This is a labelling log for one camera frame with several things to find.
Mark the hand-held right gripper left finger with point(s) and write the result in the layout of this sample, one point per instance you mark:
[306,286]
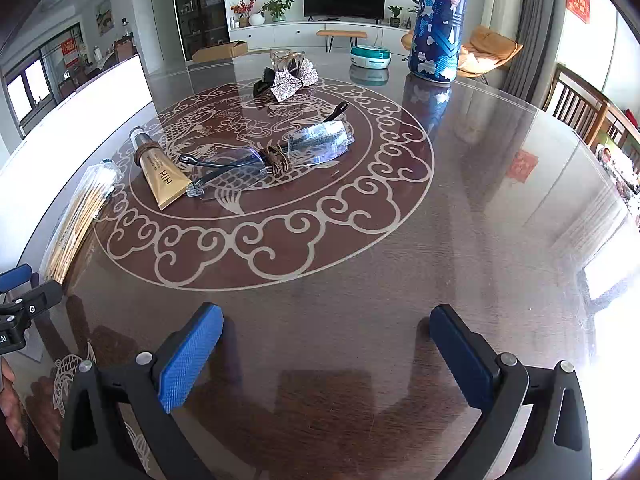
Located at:
[190,355]

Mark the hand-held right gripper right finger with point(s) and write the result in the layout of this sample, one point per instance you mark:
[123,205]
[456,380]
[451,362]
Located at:
[462,355]

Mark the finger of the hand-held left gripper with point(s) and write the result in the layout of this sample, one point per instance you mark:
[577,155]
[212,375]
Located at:
[37,302]
[15,278]

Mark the clear pack of wooden sticks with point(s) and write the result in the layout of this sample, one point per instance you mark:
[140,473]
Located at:
[80,210]

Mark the teal round container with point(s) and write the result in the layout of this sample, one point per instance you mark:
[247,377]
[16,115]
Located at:
[370,55]

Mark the person's left hand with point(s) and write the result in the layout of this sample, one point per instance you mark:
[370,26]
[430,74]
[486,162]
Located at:
[7,400]

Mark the red door poster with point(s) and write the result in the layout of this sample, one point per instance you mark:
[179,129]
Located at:
[70,53]

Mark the clear rimless glasses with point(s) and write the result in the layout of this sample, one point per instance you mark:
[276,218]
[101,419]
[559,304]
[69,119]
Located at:
[320,137]

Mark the wooden slatted chair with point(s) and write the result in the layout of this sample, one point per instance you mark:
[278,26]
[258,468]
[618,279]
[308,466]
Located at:
[575,105]

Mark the framed landscape painting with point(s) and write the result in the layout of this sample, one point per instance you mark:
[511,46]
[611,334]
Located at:
[103,15]

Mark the round ceiling lamp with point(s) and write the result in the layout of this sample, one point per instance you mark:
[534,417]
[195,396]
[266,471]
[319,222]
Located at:
[56,0]

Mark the sparkly bow hair clip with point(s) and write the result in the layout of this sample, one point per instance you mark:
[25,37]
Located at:
[290,80]

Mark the brown cardboard carton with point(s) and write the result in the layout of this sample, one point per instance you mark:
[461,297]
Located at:
[220,51]

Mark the orange lounge chair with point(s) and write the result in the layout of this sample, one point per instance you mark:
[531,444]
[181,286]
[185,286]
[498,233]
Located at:
[492,50]

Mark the clear hair claw clip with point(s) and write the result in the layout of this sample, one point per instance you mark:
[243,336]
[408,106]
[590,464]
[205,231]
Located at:
[287,57]

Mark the dark glass display cabinet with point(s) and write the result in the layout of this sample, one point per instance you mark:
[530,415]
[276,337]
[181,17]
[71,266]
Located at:
[200,10]

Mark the white television cabinet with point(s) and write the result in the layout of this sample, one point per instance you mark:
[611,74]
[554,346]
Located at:
[280,35]

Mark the blue patterned bottle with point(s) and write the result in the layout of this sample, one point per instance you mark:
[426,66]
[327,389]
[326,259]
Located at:
[440,20]

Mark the grey curtain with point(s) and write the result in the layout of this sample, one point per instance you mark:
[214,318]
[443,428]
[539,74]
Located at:
[542,25]

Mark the white round vase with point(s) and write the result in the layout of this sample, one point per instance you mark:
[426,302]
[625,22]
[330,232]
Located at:
[256,19]

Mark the wooden bench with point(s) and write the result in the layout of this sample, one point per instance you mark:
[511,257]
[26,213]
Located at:
[342,34]

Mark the small potted plant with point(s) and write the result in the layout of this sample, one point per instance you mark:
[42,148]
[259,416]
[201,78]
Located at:
[395,15]

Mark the red flower plant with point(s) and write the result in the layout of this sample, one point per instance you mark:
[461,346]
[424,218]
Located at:
[242,10]

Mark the large-leaf potted plant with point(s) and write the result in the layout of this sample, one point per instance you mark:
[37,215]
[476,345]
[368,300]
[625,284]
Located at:
[414,7]

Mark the green leafy potted plant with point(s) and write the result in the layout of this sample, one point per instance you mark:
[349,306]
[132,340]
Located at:
[276,7]

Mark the red wall hanging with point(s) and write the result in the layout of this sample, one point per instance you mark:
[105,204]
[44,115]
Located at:
[579,1]

